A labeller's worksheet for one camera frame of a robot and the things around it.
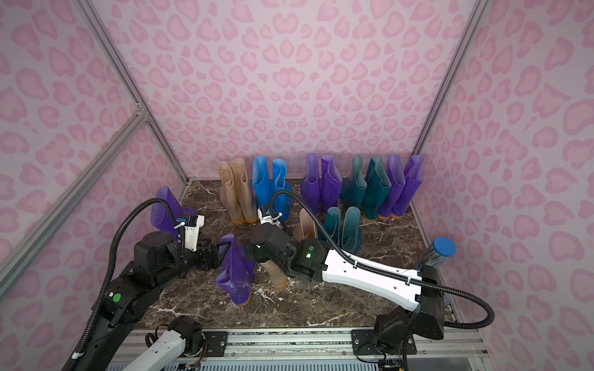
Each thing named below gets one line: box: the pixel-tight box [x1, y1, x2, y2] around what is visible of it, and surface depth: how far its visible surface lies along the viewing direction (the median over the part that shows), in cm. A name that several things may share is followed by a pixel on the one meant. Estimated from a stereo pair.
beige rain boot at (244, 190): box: [230, 157, 258, 224], surface depth 92 cm
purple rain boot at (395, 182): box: [378, 153, 407, 221], surface depth 88 cm
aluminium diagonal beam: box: [0, 109, 149, 303], surface depth 66 cm
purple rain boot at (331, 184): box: [320, 155, 343, 213], surface depth 88 cm
